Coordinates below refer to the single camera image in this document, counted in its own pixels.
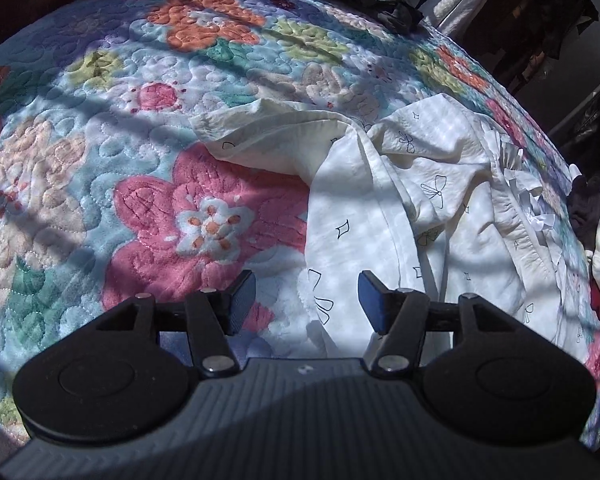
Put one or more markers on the dark purple cloth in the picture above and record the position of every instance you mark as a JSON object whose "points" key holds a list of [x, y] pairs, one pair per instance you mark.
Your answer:
{"points": [[582, 207]]}

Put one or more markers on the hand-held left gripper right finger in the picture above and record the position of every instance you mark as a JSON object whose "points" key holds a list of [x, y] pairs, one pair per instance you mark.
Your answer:
{"points": [[369, 300]]}

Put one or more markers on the white bow-print garment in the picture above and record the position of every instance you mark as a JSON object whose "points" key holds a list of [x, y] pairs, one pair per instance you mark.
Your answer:
{"points": [[380, 200]]}

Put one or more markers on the floral quilted blanket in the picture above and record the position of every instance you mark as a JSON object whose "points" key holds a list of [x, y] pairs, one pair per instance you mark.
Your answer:
{"points": [[130, 160]]}

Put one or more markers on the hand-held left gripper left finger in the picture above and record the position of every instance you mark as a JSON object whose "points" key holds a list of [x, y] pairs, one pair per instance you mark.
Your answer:
{"points": [[243, 299]]}

